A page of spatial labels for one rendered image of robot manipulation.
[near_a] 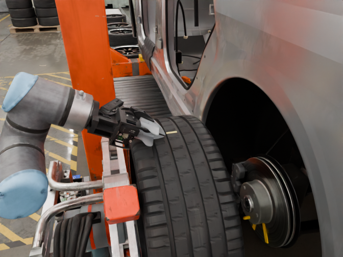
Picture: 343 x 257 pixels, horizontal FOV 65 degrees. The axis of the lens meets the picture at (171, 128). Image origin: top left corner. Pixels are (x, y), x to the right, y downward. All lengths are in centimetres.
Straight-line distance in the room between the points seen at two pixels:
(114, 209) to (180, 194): 16
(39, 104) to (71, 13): 51
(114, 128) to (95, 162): 67
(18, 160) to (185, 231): 38
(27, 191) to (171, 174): 32
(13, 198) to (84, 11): 69
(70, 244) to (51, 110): 32
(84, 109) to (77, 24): 50
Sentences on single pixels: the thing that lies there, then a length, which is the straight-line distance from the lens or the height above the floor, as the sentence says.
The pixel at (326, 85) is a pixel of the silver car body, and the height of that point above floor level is 140.
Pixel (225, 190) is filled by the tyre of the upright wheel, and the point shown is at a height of 111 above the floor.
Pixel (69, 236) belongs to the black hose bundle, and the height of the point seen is 103.
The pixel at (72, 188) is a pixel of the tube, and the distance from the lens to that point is 90.
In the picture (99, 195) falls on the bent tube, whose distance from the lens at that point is 84.
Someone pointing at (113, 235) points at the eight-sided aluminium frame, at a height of 103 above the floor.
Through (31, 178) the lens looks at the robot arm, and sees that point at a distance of 56.
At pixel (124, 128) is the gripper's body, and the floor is 126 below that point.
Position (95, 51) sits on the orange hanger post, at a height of 132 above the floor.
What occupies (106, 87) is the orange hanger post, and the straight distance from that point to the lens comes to 113.
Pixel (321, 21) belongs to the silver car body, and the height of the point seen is 150.
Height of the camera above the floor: 158
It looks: 31 degrees down
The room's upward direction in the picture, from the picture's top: straight up
